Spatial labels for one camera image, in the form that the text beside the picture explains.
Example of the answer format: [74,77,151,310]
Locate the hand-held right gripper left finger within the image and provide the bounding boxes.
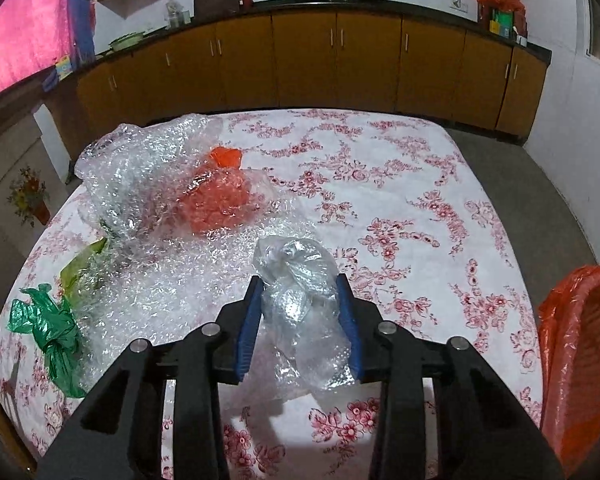
[37,275,266,480]

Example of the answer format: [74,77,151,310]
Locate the green basin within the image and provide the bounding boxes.
[109,32,146,52]

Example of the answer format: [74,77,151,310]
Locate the flower pot with flowers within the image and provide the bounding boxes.
[7,166,51,228]

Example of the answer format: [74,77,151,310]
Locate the floral tablecloth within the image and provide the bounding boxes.
[0,107,543,480]

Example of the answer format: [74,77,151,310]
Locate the light green plastic bag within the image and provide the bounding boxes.
[60,237,111,306]

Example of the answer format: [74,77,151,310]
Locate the pink and blue curtain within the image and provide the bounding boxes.
[0,0,96,96]

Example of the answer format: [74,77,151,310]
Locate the red basket with plastic liner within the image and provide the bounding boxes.
[537,265,600,478]

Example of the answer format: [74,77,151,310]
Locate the wooden base cabinets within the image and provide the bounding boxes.
[40,7,548,141]

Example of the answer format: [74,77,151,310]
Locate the green box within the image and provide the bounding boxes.
[489,7,513,38]

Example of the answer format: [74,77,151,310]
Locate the dark green plastic bag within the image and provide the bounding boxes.
[7,283,88,398]

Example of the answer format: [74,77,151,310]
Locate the orange plastic bag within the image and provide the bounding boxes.
[177,146,261,233]

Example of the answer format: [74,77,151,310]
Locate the clear jar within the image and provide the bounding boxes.
[165,0,191,30]

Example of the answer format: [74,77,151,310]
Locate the clear plastic bag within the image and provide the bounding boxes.
[252,236,356,401]

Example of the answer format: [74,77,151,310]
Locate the bubble wrap sheet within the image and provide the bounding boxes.
[75,114,341,396]

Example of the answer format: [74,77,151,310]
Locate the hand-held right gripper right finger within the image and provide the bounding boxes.
[335,272,566,480]

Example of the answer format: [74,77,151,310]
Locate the black countertop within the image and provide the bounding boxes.
[0,0,553,111]

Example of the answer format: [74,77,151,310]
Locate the dark cutting board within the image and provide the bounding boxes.
[194,0,241,21]

